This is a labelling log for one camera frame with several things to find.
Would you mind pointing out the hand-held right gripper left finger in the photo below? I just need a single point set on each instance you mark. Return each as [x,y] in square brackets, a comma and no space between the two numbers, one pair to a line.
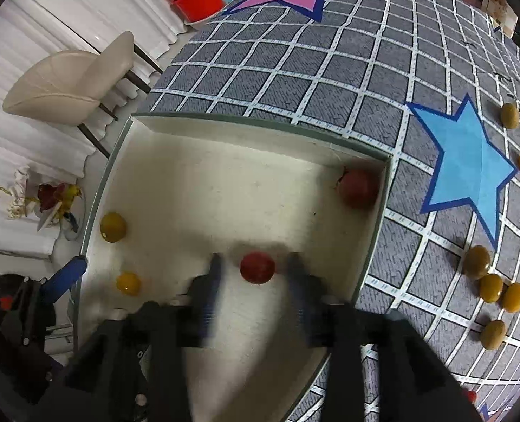
[211,283]

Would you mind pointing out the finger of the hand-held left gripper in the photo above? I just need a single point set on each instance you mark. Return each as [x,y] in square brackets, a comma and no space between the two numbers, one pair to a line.
[64,278]

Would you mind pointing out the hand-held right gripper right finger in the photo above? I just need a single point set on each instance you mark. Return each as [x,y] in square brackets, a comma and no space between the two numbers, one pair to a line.
[298,283]

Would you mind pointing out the white tray with green rim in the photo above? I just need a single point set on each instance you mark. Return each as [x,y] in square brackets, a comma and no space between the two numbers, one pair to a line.
[225,193]

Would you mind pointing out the pale green cherry tomato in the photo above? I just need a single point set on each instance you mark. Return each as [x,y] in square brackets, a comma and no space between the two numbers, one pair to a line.
[477,261]
[509,115]
[493,333]

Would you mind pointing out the red yellow toy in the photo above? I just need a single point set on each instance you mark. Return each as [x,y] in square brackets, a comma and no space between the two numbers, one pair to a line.
[58,198]

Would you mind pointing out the white ornament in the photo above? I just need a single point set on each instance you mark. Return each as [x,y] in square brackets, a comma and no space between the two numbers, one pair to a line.
[16,193]

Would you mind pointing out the beige chair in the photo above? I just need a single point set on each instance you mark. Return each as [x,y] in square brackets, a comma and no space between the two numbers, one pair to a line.
[66,79]

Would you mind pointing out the blue paper star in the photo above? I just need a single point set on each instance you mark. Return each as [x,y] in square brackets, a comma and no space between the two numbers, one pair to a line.
[466,167]

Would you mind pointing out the grey checked tablecloth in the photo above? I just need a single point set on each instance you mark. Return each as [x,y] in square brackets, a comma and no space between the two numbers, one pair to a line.
[321,79]

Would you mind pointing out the orange paper star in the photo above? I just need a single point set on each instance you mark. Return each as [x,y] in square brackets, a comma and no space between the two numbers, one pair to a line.
[488,411]

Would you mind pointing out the white basin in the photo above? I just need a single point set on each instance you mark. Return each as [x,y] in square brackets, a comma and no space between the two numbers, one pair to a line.
[200,24]

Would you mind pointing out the red plastic basin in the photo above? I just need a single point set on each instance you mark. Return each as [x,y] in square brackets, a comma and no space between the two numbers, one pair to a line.
[198,3]

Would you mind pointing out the printed cardboard box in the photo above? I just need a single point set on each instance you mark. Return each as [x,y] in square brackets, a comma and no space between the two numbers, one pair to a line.
[501,11]

